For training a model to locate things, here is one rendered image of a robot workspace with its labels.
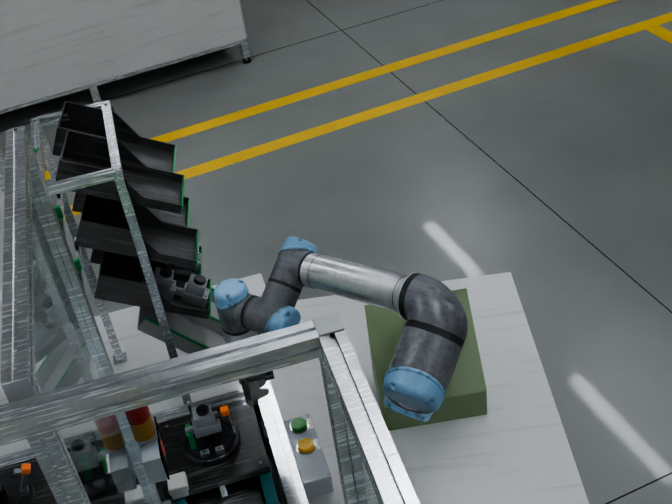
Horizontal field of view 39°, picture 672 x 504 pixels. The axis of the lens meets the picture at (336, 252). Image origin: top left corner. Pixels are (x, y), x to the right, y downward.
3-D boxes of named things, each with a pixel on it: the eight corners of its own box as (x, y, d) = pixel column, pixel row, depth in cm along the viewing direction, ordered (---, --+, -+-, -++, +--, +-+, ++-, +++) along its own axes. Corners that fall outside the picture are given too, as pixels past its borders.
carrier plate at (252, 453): (251, 402, 242) (250, 396, 241) (271, 471, 223) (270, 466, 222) (159, 428, 238) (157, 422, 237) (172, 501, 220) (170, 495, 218)
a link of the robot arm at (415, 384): (449, 368, 226) (467, 338, 173) (427, 427, 224) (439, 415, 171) (402, 350, 228) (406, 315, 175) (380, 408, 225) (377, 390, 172)
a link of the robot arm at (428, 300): (469, 274, 174) (274, 228, 204) (448, 329, 172) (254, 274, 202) (493, 294, 183) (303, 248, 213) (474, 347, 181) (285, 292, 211)
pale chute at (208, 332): (230, 340, 256) (240, 330, 254) (230, 374, 246) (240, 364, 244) (140, 296, 244) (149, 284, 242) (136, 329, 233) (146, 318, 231)
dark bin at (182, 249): (196, 236, 234) (203, 213, 230) (195, 269, 223) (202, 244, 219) (81, 213, 227) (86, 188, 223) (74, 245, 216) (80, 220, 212)
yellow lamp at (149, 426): (154, 421, 198) (149, 405, 195) (157, 438, 194) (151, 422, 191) (131, 427, 197) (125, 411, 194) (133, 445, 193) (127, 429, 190)
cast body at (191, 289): (207, 298, 239) (214, 276, 235) (204, 308, 235) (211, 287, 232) (175, 288, 238) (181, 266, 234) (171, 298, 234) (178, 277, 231)
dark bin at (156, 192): (182, 183, 224) (189, 157, 220) (180, 214, 214) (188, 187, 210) (62, 156, 217) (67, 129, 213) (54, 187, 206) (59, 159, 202)
